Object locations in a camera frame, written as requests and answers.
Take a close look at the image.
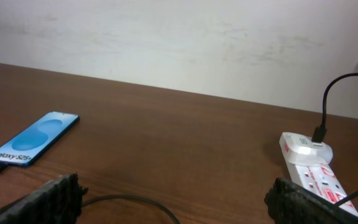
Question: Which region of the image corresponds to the blue Galaxy smartphone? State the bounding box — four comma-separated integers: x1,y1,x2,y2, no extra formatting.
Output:
0,111,80,167

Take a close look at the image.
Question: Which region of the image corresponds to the white power strip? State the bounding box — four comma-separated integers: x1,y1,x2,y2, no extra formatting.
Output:
278,132,358,218

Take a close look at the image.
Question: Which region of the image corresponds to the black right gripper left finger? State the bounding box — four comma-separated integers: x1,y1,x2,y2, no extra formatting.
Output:
0,173,88,224

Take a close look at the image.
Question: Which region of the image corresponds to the white USB charger plug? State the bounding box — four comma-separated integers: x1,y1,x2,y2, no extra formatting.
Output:
279,132,333,166

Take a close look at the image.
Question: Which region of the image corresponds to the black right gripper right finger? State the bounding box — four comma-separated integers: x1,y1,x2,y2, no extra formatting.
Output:
264,177,358,224

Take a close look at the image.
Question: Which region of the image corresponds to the black charging cable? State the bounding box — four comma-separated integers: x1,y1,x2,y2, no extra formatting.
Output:
0,72,358,224

